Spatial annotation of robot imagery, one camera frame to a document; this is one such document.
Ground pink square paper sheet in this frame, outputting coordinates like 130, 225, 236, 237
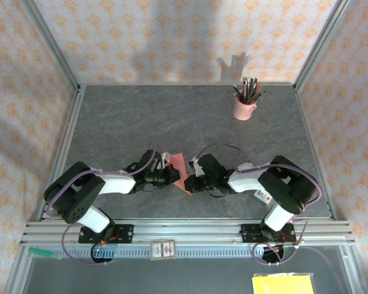
168, 152, 194, 195

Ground clear packed card with red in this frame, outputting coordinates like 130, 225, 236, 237
253, 189, 274, 205

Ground small playing card box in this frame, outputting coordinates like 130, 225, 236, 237
150, 239, 176, 262

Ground pink pencil cup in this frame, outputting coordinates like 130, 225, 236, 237
232, 97, 258, 121

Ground yellow colored pencil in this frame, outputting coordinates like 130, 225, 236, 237
248, 81, 263, 104

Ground yellow paper pack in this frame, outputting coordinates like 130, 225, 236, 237
251, 273, 316, 294

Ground green marker pen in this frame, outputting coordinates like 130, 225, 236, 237
27, 246, 63, 261

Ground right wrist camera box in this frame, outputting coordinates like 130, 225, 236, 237
188, 157, 205, 177

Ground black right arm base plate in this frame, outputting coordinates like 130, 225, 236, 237
240, 222, 296, 245

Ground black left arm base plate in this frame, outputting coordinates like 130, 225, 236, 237
78, 223, 134, 245

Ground grey slotted cable duct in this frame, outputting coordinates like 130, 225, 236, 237
55, 246, 297, 260

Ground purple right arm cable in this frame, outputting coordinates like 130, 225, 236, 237
191, 143, 323, 266

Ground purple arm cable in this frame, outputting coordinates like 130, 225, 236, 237
45, 142, 158, 267
191, 143, 323, 266

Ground thin aluminium table rail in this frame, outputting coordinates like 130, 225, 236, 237
79, 81, 296, 88

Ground aluminium table side rail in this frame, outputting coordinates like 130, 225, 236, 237
36, 85, 87, 222
293, 85, 339, 222

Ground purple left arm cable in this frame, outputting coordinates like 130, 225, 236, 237
45, 142, 158, 267

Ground aluminium frame post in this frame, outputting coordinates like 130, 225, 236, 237
293, 0, 354, 92
20, 0, 82, 92

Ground lower aluminium frame bar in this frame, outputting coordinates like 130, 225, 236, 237
2, 244, 34, 294
339, 244, 366, 294

